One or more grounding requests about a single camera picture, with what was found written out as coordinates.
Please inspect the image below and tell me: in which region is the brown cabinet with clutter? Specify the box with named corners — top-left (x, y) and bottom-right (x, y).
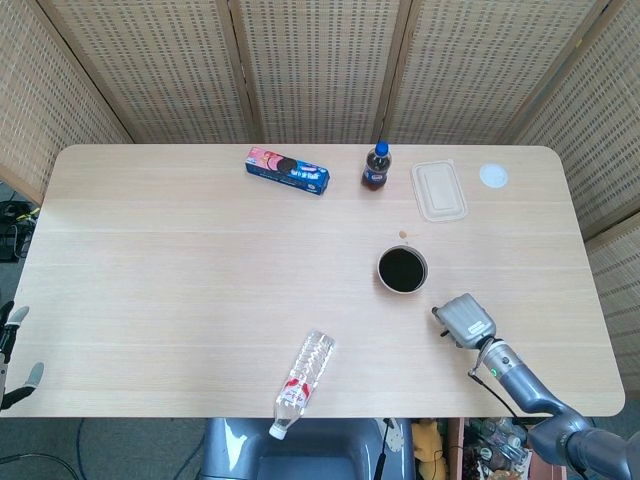
top-left (447, 417), bottom-right (571, 480)

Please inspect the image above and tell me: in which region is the blue cookie box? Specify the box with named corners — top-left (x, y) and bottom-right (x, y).
top-left (244, 146), bottom-right (332, 198)

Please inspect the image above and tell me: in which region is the yellow plush toy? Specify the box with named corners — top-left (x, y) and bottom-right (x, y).
top-left (412, 418), bottom-right (450, 480)

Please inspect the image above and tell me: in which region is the white bowl dark liquid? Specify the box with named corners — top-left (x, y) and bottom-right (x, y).
top-left (376, 244), bottom-right (430, 295)

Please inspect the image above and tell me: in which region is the small Pepsi cola bottle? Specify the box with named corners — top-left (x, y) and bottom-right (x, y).
top-left (361, 140), bottom-right (393, 192)

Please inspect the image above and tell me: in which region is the woven wooden folding screen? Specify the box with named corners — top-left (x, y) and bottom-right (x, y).
top-left (0, 0), bottom-right (640, 374)

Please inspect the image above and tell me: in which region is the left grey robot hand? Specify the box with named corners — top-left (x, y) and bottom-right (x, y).
top-left (0, 301), bottom-right (45, 414)

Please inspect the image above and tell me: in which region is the black equipment on floor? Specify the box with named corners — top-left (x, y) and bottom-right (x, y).
top-left (0, 199), bottom-right (41, 262)

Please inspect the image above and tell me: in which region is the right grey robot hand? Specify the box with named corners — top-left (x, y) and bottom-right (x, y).
top-left (431, 293), bottom-right (497, 350)

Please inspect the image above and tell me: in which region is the white round table grommet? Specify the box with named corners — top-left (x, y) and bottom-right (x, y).
top-left (478, 163), bottom-right (511, 190)

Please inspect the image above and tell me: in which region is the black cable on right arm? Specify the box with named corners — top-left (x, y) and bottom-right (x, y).
top-left (468, 367), bottom-right (531, 426)

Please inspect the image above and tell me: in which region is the beige rectangular container lid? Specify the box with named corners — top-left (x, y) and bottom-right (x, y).
top-left (410, 158), bottom-right (471, 223)

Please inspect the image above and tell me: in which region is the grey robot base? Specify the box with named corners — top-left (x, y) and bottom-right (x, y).
top-left (199, 417), bottom-right (416, 480)

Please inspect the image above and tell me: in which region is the clear plastic water bottle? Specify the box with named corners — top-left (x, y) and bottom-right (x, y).
top-left (268, 329), bottom-right (337, 441)

